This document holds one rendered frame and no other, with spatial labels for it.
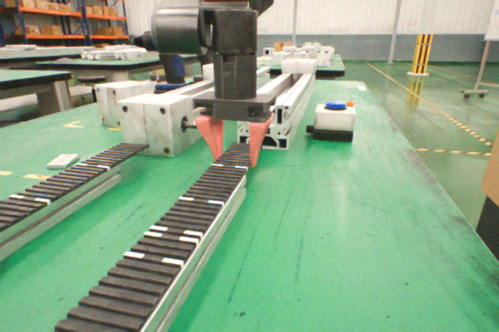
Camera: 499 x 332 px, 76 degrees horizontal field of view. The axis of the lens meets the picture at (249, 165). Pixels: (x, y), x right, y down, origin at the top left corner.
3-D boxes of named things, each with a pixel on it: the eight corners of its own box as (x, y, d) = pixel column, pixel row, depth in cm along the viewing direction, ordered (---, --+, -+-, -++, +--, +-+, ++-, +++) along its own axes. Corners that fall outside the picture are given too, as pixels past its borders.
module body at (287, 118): (288, 150, 60) (290, 105, 57) (237, 146, 63) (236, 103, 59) (314, 90, 132) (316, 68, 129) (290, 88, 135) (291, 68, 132)
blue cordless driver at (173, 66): (191, 107, 98) (186, 30, 90) (129, 106, 100) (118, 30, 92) (197, 103, 105) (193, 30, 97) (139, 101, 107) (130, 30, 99)
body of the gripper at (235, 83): (209, 103, 48) (207, 51, 45) (276, 107, 46) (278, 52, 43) (191, 112, 42) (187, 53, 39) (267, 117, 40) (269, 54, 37)
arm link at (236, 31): (255, -2, 36) (260, 4, 41) (196, -1, 37) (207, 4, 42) (254, 63, 39) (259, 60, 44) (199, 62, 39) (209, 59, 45)
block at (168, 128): (186, 159, 56) (182, 104, 52) (125, 153, 59) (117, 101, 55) (206, 143, 64) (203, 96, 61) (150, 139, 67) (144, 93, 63)
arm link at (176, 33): (252, -56, 39) (256, 4, 47) (160, -54, 40) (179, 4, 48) (242, 19, 35) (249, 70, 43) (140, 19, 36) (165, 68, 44)
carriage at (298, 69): (313, 82, 109) (314, 61, 107) (281, 81, 112) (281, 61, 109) (315, 77, 124) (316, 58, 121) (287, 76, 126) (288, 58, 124)
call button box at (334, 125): (352, 143, 65) (356, 111, 62) (304, 139, 67) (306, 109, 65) (351, 132, 72) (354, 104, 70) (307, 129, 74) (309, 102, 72)
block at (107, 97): (129, 131, 73) (123, 89, 69) (100, 124, 79) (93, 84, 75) (163, 122, 80) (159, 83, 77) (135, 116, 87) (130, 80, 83)
